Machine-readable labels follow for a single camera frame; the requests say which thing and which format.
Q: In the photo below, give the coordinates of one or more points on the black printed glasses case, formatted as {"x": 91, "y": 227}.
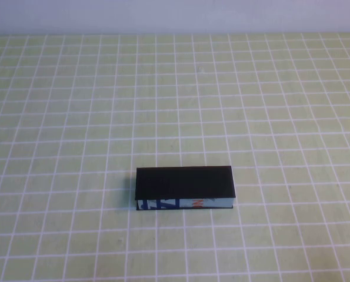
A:
{"x": 183, "y": 183}

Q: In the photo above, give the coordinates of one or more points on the green checked tablecloth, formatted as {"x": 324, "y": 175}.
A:
{"x": 74, "y": 117}

